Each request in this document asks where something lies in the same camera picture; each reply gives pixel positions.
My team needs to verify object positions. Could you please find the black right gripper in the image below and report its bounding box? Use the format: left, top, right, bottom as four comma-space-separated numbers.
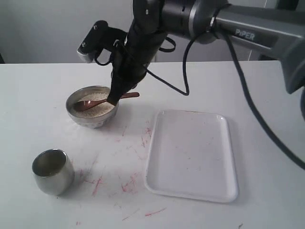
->
107, 21, 167, 105

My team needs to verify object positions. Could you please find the brown wooden spoon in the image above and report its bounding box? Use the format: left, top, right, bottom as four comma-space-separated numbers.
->
73, 92, 140, 112

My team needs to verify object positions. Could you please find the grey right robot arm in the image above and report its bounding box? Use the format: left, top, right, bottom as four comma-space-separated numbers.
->
107, 0, 305, 105

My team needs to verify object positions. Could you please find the steel bowl of rice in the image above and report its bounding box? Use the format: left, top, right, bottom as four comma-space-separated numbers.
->
66, 85, 119, 128

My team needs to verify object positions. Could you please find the steel cup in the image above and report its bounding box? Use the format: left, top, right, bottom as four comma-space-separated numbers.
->
31, 148, 75, 196

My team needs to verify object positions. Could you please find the white plastic tray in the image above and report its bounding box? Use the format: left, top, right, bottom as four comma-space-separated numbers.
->
144, 110, 238, 203

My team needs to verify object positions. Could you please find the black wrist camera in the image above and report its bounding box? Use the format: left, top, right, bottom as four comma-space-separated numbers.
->
77, 21, 127, 66

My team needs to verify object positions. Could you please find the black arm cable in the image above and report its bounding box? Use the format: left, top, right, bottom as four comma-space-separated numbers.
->
94, 4, 305, 170

